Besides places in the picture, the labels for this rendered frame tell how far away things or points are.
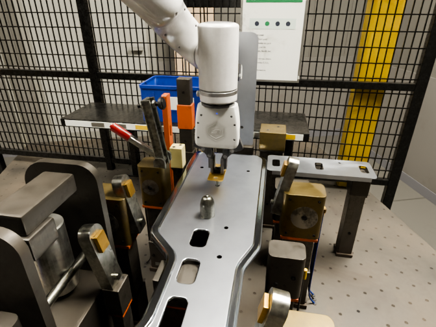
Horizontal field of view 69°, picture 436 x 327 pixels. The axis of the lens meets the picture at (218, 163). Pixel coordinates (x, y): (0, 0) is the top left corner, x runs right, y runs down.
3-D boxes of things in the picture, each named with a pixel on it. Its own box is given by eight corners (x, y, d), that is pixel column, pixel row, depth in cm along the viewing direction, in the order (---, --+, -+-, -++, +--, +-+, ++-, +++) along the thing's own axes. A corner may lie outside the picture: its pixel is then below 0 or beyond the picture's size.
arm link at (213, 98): (193, 91, 66) (193, 106, 67) (235, 93, 65) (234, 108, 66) (201, 82, 73) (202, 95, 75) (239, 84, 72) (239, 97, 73)
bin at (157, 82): (225, 125, 110) (226, 88, 104) (141, 121, 115) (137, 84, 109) (231, 111, 125) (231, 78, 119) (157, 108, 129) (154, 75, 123)
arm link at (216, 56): (193, 84, 72) (206, 94, 64) (190, 21, 66) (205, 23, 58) (226, 81, 75) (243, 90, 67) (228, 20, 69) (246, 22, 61)
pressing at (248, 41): (252, 146, 102) (259, 32, 87) (217, 143, 104) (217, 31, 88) (252, 145, 102) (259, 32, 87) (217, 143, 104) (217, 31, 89)
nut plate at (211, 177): (222, 181, 74) (222, 177, 74) (207, 180, 75) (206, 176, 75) (228, 165, 82) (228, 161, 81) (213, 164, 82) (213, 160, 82)
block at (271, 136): (276, 228, 112) (286, 133, 95) (254, 226, 113) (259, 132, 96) (276, 215, 119) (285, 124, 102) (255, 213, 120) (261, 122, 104)
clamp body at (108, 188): (143, 329, 78) (121, 202, 61) (101, 322, 79) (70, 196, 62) (152, 306, 84) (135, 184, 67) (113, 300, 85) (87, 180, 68)
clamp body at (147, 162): (172, 276, 93) (162, 169, 77) (140, 271, 94) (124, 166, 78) (178, 259, 99) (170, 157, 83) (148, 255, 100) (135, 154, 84)
